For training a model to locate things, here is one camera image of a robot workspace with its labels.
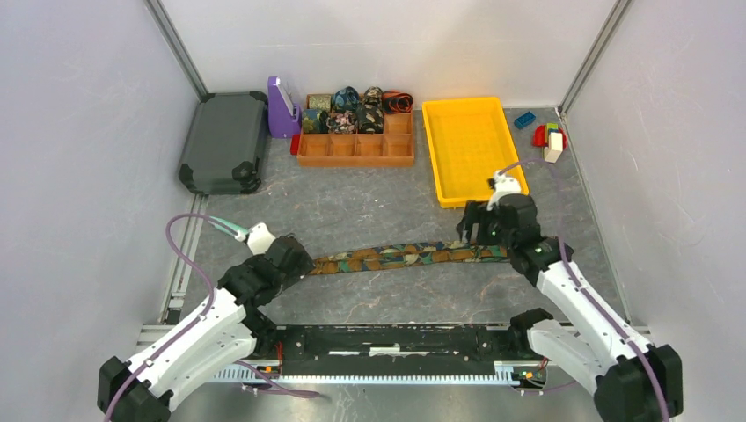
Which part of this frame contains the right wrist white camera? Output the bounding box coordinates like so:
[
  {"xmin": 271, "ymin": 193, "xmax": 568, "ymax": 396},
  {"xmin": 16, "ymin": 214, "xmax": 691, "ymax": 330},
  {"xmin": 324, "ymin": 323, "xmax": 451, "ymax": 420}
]
[{"xmin": 486, "ymin": 171, "xmax": 522, "ymax": 211}]

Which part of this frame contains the teal green pen tool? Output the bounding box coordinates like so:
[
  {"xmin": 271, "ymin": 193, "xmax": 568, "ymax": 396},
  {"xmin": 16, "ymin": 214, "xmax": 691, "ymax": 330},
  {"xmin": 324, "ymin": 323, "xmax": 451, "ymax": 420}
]
[{"xmin": 208, "ymin": 216, "xmax": 249, "ymax": 242}]

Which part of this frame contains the olive patterned rolled tie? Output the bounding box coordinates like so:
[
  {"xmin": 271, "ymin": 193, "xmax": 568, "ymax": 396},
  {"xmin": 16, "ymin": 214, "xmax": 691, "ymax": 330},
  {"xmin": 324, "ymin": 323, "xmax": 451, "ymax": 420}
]
[{"xmin": 307, "ymin": 94, "xmax": 332, "ymax": 113}]

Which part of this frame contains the black yellow rolled tie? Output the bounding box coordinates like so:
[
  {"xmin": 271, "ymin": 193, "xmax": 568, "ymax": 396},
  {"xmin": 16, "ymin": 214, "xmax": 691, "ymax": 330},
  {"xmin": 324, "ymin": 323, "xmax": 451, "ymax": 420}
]
[{"xmin": 362, "ymin": 86, "xmax": 384, "ymax": 107}]

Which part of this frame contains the teal navy rolled tie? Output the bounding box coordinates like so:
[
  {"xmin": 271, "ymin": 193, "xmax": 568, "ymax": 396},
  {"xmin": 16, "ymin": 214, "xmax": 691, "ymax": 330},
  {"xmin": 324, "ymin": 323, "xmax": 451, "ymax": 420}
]
[{"xmin": 301, "ymin": 108, "xmax": 329, "ymax": 135}]

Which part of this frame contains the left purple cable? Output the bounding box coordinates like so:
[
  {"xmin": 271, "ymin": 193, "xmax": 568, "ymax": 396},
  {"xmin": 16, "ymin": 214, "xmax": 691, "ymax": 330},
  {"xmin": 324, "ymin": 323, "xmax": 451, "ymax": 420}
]
[{"xmin": 102, "ymin": 213, "xmax": 322, "ymax": 422}]

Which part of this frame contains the dark grey suitcase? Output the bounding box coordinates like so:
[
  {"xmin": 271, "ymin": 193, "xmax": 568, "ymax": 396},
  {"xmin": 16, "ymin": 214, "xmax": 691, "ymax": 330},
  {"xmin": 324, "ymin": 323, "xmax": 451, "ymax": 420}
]
[{"xmin": 177, "ymin": 91, "xmax": 269, "ymax": 195}]

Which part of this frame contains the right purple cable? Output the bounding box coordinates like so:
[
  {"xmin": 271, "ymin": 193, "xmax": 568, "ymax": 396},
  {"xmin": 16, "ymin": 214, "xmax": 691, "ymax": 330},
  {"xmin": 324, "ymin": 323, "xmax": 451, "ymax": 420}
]
[{"xmin": 498, "ymin": 158, "xmax": 672, "ymax": 422}]

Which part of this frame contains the orange black rolled tie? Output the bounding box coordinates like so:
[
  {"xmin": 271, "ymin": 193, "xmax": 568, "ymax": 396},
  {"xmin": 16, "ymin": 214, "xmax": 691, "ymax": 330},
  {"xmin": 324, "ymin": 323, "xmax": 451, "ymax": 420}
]
[{"xmin": 381, "ymin": 90, "xmax": 414, "ymax": 114}]

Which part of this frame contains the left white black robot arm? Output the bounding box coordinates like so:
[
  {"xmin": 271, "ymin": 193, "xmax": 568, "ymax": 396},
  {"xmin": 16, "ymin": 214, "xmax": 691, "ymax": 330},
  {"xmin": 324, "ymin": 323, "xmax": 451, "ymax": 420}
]
[{"xmin": 97, "ymin": 236, "xmax": 314, "ymax": 421}]

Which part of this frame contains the black floral rolled tie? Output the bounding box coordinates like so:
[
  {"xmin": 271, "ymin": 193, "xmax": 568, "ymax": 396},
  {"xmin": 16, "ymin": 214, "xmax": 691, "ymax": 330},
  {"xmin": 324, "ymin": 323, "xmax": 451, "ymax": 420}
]
[{"xmin": 356, "ymin": 103, "xmax": 384, "ymax": 134}]

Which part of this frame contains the orange compartment organizer box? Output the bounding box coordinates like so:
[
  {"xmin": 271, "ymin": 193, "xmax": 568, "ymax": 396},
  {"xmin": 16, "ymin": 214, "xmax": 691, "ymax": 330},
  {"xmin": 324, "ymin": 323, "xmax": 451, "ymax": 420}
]
[{"xmin": 296, "ymin": 113, "xmax": 415, "ymax": 168}]

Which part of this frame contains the blue toy brick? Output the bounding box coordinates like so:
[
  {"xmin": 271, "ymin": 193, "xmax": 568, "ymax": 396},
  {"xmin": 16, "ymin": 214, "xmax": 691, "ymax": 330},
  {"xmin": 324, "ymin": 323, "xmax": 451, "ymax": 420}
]
[{"xmin": 514, "ymin": 112, "xmax": 536, "ymax": 130}]

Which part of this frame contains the yellow plastic tray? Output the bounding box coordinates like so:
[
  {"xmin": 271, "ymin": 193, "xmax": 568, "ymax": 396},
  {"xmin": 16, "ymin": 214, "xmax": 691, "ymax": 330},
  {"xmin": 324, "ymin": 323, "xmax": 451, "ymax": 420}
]
[{"xmin": 422, "ymin": 97, "xmax": 519, "ymax": 209}]

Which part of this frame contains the dark blue rolled tie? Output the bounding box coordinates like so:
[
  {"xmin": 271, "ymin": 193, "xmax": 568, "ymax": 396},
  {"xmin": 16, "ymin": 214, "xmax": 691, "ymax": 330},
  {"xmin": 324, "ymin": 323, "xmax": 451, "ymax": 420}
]
[{"xmin": 331, "ymin": 86, "xmax": 360, "ymax": 113}]

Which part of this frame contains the orange blue floral tie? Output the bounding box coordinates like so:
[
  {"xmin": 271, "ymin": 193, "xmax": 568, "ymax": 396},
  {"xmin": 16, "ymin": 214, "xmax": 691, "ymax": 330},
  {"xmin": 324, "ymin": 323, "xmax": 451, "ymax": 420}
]
[{"xmin": 310, "ymin": 241, "xmax": 508, "ymax": 275}]

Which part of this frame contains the pink floral rolled tie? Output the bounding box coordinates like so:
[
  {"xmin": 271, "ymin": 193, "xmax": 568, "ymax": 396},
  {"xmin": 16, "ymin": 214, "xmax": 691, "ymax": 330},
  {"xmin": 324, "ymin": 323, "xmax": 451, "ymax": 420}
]
[{"xmin": 326, "ymin": 111, "xmax": 357, "ymax": 135}]

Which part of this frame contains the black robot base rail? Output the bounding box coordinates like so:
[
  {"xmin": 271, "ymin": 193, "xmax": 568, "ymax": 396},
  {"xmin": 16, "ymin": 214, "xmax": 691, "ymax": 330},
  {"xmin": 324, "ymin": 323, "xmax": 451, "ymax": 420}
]
[{"xmin": 251, "ymin": 324, "xmax": 543, "ymax": 376}]

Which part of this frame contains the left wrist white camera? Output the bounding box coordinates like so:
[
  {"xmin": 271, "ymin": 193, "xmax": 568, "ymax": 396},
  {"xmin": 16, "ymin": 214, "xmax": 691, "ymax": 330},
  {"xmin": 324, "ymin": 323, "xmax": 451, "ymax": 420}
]
[{"xmin": 234, "ymin": 222, "xmax": 276, "ymax": 255}]

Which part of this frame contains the purple dispenser stand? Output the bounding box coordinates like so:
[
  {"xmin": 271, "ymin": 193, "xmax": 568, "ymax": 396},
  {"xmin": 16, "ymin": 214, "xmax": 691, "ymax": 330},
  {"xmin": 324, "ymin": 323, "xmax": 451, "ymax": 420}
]
[{"xmin": 267, "ymin": 76, "xmax": 302, "ymax": 139}]

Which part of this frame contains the small red block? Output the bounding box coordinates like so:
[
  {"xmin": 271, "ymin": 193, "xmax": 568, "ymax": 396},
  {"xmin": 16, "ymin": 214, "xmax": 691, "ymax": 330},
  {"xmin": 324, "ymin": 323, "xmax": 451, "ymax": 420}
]
[{"xmin": 289, "ymin": 134, "xmax": 301, "ymax": 156}]

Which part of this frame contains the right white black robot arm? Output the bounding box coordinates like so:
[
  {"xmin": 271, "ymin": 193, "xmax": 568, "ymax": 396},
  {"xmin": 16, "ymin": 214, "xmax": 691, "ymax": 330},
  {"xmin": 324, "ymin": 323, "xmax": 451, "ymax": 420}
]
[{"xmin": 457, "ymin": 193, "xmax": 684, "ymax": 421}]

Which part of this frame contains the red toy block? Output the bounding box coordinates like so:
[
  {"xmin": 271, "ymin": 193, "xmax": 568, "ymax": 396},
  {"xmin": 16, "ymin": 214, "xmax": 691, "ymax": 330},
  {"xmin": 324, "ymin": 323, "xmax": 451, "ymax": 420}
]
[{"xmin": 532, "ymin": 124, "xmax": 567, "ymax": 149}]

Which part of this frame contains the wrist white camera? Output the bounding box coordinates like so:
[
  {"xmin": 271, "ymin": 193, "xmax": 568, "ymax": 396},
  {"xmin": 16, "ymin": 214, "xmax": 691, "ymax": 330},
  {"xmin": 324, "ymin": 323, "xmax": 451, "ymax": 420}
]
[
  {"xmin": 234, "ymin": 222, "xmax": 276, "ymax": 255},
  {"xmin": 486, "ymin": 171, "xmax": 522, "ymax": 211}
]

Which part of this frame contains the cream toy block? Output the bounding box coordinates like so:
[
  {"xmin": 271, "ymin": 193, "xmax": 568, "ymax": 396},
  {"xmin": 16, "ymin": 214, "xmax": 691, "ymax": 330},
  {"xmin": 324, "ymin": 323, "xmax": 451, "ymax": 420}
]
[{"xmin": 543, "ymin": 130, "xmax": 564, "ymax": 164}]

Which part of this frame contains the purple cable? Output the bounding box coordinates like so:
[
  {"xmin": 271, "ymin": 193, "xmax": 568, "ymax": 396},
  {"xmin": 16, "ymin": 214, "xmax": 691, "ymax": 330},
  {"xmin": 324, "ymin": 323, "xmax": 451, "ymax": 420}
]
[
  {"xmin": 498, "ymin": 158, "xmax": 672, "ymax": 422},
  {"xmin": 102, "ymin": 213, "xmax": 322, "ymax": 422}
]

